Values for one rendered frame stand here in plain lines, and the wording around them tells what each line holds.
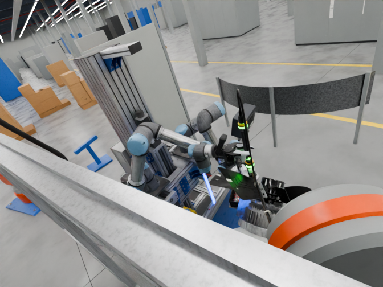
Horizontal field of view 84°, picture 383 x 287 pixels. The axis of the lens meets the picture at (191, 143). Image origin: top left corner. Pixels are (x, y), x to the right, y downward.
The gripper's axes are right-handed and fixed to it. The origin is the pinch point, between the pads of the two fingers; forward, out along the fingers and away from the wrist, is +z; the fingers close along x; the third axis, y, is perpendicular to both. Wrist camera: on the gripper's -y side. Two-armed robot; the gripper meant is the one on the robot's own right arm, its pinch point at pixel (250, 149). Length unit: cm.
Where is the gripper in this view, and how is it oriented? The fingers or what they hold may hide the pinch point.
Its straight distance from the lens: 109.4
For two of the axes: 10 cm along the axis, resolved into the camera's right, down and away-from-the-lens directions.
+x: -3.9, 6.3, -6.7
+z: 8.7, 0.2, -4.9
